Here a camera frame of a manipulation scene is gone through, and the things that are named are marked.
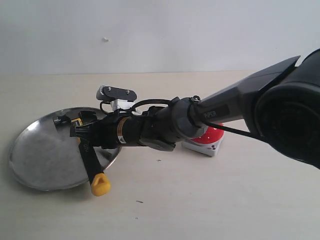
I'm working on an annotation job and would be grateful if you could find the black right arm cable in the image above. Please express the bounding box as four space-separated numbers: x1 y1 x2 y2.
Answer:
99 98 270 143

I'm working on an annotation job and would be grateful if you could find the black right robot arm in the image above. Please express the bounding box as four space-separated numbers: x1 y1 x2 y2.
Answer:
70 50 320 168

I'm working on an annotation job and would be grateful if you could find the white tape on mount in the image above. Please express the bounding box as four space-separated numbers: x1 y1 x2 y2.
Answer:
110 99 135 111

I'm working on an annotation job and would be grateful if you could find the red dome push button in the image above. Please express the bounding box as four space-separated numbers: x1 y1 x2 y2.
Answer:
191 126 225 147

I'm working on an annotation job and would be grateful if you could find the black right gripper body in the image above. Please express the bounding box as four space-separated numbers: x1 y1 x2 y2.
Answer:
89 113 133 149

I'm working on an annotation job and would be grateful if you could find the black yellow claw hammer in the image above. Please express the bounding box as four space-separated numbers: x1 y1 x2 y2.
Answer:
52 113 111 197

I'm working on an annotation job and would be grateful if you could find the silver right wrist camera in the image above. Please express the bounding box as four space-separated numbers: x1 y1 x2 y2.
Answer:
96 85 137 103

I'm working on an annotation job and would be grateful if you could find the round stainless steel plate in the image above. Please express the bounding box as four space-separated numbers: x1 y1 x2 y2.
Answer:
8 106 123 192

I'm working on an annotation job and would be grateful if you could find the grey button base box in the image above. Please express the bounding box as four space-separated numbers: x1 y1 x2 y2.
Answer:
181 136 224 157

